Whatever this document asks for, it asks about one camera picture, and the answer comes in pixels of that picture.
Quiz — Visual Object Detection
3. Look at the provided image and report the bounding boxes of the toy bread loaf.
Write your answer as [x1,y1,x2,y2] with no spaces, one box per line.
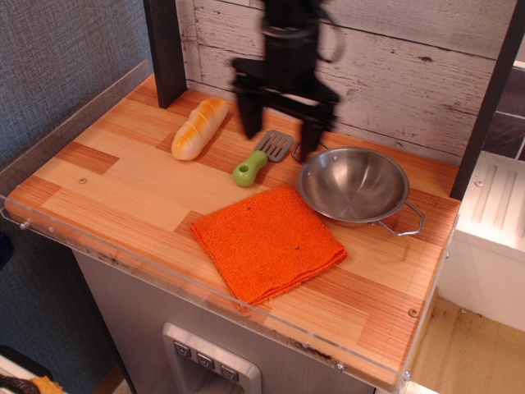
[171,97,228,161]

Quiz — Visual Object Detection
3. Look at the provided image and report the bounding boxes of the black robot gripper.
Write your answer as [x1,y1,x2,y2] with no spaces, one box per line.
[232,24,339,163]

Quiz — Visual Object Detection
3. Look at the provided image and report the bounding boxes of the dark right shelf post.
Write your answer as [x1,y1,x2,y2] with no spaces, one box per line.
[450,0,524,200]

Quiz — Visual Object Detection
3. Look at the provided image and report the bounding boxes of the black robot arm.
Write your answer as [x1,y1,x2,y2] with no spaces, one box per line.
[232,1,340,162]

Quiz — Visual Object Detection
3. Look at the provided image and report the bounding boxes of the grey toy fridge cabinet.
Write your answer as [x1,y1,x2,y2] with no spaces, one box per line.
[74,251,376,393]

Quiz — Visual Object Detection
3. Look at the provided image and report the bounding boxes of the clear acrylic counter guard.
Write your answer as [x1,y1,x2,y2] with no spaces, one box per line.
[5,190,459,393]

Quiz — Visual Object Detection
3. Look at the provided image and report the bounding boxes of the green-handled grey toy spatula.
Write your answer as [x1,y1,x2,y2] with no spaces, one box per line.
[232,130,294,187]

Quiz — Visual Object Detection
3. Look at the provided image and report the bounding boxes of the dark left shelf post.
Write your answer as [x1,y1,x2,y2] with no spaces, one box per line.
[143,0,187,108]

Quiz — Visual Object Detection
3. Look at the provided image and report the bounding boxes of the dark shelf post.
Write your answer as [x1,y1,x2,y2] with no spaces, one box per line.
[450,0,524,200]
[143,0,187,108]

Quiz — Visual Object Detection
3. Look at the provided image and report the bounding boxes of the silver dispenser button panel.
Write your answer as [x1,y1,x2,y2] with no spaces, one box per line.
[162,323,263,393]

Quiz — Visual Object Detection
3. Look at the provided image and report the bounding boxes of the stainless steel two-handled pot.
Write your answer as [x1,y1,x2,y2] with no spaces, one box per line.
[298,146,425,236]

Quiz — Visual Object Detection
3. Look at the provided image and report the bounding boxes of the yellow object bottom left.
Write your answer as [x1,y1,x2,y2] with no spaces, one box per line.
[30,376,65,394]

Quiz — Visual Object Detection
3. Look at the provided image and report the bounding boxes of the folded orange cloth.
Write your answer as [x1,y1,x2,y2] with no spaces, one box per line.
[190,186,348,305]

